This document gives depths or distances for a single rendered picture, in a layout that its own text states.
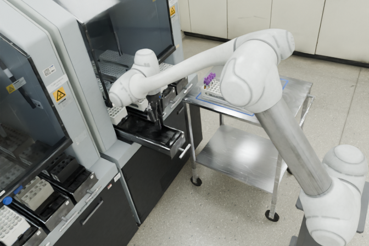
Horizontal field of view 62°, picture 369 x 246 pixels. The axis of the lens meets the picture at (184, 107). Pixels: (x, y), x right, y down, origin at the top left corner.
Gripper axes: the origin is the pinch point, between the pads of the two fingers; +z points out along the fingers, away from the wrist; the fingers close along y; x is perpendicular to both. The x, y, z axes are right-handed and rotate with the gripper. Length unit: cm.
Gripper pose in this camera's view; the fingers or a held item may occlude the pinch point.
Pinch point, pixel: (158, 122)
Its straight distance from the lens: 158.6
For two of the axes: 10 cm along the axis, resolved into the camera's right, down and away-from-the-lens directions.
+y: -5.0, 6.0, -6.2
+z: 1.0, 7.6, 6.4
